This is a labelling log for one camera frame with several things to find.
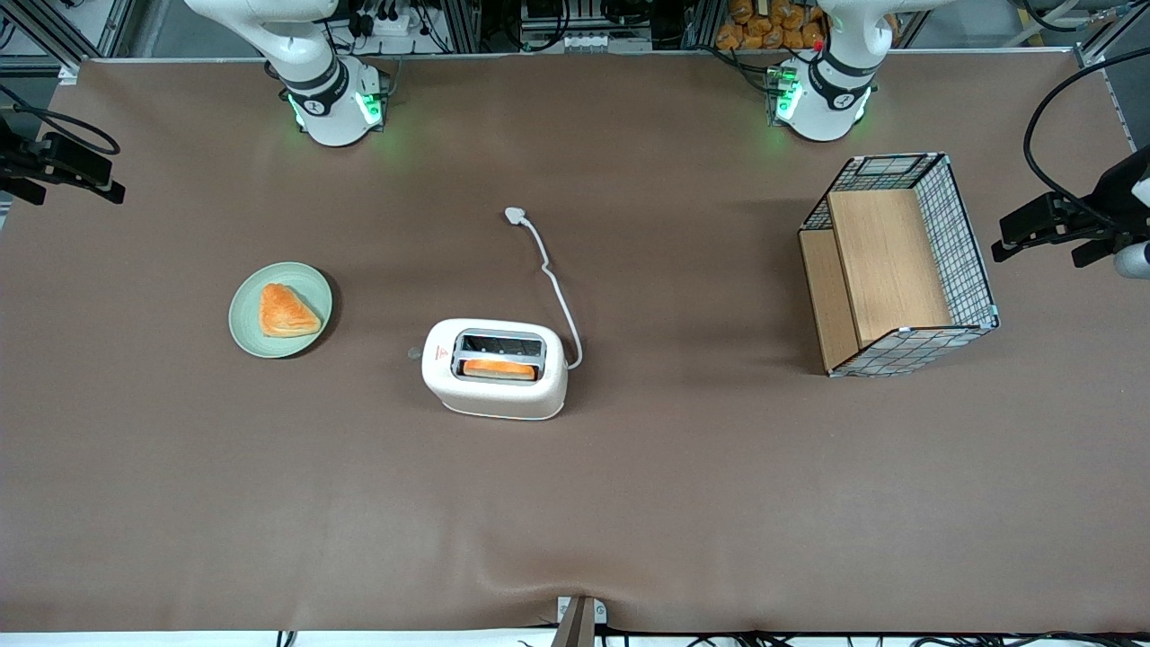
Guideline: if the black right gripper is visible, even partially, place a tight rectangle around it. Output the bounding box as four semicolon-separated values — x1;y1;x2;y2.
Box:
0;115;127;206

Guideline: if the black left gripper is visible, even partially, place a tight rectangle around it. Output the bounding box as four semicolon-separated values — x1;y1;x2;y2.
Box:
991;146;1150;268

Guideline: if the white two-slot toaster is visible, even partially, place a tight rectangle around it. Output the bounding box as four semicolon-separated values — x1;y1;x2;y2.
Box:
421;318;570;421

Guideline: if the wooden shelf insert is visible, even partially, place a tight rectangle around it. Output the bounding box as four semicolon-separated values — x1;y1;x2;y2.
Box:
799;189;954;373

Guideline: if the pale green round plate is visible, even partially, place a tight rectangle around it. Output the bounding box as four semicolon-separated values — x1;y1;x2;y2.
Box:
228;261;334;359

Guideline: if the triangular golden pastry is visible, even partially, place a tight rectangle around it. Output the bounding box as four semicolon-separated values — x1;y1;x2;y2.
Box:
259;283;323;339

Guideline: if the white power strip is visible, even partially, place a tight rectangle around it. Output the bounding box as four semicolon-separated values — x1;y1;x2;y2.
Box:
347;0;425;39

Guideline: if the pile of bread rolls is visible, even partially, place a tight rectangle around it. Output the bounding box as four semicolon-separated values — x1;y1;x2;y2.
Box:
715;0;828;53

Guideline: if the toast slice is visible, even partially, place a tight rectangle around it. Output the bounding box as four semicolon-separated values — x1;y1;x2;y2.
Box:
462;358;539;382

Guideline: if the brown table mat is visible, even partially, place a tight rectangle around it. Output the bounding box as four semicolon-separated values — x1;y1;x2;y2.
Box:
0;49;1150;635

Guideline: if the wire mesh basket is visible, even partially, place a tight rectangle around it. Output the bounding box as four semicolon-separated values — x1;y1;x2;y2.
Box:
798;152;1001;378

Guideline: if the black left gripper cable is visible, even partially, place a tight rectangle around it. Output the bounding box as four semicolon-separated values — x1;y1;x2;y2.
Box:
1023;47;1150;227

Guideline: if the white toaster power cord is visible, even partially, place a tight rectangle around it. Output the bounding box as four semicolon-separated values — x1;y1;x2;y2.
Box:
504;207;584;371

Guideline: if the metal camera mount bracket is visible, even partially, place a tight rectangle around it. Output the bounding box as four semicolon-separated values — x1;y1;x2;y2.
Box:
549;595;608;647

